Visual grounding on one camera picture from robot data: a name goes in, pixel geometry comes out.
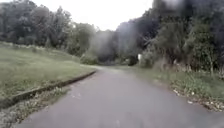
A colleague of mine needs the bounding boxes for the grey asphalt road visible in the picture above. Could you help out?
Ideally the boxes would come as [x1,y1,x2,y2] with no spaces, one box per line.
[14,65,224,128]

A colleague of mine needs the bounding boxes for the dense dark wood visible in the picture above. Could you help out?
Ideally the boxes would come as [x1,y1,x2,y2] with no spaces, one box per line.
[89,0,224,76]

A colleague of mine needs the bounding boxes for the concrete kerb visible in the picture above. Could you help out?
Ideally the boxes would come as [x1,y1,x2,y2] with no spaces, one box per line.
[0,69,98,110]

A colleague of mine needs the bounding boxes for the mown grass slope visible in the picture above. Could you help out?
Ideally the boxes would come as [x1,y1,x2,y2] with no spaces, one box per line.
[0,41,98,104]

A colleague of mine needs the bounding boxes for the grass verge with fallen leaves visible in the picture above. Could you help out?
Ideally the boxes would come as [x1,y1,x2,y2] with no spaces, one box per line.
[109,64,224,113]

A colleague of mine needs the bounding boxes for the row of trees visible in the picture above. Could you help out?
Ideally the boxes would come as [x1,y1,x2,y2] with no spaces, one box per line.
[0,0,98,58]

